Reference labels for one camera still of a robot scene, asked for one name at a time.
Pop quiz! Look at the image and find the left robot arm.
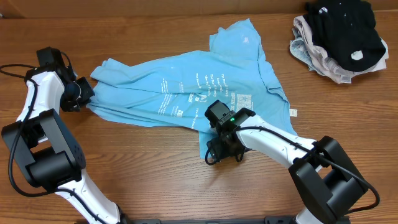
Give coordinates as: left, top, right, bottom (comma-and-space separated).
1, 47, 129, 223

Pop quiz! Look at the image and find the light blue printed t-shirt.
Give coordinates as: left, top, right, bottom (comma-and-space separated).
88, 19, 294, 156

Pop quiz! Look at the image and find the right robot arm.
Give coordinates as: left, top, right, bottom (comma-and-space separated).
205, 100, 369, 223

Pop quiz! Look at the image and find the black garment on pile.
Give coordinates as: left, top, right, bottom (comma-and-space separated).
304, 0, 386, 72

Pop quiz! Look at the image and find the beige garment in pile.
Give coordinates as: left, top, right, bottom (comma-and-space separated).
293, 16, 389, 84

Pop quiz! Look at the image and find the grey-blue garment in pile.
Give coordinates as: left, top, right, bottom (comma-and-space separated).
289, 28, 324, 75

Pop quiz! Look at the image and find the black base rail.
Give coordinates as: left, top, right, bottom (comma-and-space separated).
127, 216, 297, 224

